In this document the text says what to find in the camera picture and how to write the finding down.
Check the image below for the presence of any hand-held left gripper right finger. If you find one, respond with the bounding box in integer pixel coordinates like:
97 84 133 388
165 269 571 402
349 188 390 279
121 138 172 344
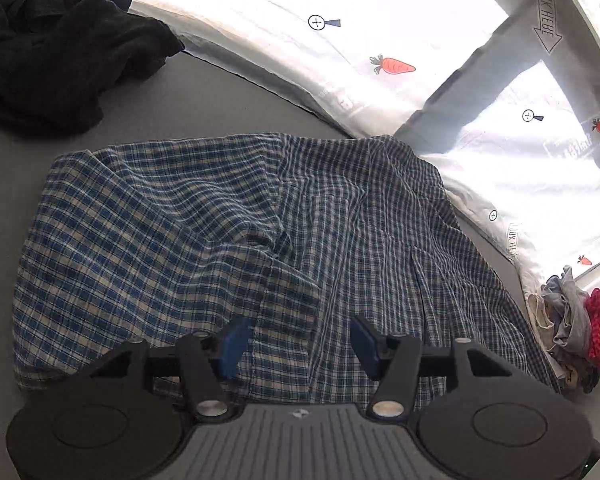
351 314 520 420

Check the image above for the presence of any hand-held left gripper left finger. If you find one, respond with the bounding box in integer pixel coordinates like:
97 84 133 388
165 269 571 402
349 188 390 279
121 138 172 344
82 316 255 422

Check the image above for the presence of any grey cloth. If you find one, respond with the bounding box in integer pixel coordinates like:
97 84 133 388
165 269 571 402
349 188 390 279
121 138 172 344
541 265 593 361

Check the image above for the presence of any blue plaid shirt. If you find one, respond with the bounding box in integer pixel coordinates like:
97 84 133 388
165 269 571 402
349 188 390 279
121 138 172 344
12 132 563 411

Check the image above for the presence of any white printed sheet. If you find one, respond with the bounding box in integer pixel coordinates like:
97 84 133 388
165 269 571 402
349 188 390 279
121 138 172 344
105 0 600 311

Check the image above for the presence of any cream cloth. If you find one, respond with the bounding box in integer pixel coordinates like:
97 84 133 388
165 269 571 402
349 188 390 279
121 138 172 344
526 292 558 353

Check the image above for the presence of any black garment pile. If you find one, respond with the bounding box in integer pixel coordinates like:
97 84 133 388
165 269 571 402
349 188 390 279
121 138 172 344
0 0 186 137

